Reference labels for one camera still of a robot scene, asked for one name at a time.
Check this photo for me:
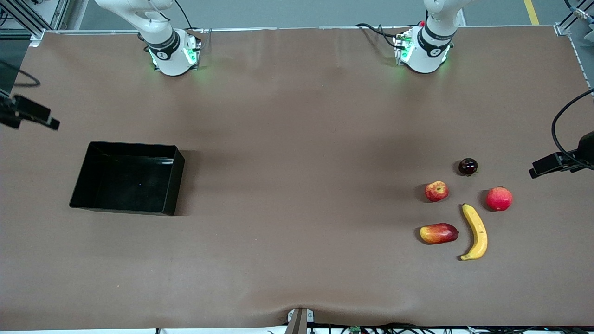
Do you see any yellow banana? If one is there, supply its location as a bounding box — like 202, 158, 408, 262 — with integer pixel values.
460, 204, 488, 261

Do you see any black plastic box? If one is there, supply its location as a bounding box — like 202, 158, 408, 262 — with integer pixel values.
70, 141, 185, 216

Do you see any red yellow apple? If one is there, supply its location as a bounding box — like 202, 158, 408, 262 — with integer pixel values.
425, 181, 449, 203

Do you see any red yellow mango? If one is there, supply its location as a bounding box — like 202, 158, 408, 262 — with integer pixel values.
420, 223, 459, 245

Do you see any yellow floor tape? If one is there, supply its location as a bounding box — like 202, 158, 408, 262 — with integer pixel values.
523, 0, 541, 26

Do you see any brown table mat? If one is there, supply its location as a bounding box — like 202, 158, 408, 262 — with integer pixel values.
0, 26, 594, 331

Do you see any metal table clamp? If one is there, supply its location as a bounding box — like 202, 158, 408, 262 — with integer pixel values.
287, 308, 315, 334

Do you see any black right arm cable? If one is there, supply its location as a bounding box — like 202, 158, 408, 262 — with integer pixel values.
0, 59, 41, 89

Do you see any aluminium frame post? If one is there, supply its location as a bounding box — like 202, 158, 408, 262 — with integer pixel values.
0, 0, 79, 42
555, 0, 594, 35

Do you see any black right base cable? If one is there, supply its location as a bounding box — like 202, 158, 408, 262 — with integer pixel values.
174, 0, 193, 29

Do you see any black base cable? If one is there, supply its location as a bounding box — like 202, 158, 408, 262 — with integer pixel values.
356, 23, 400, 49
174, 0, 193, 29

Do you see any black left base cable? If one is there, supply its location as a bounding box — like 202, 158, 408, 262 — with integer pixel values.
356, 23, 400, 49

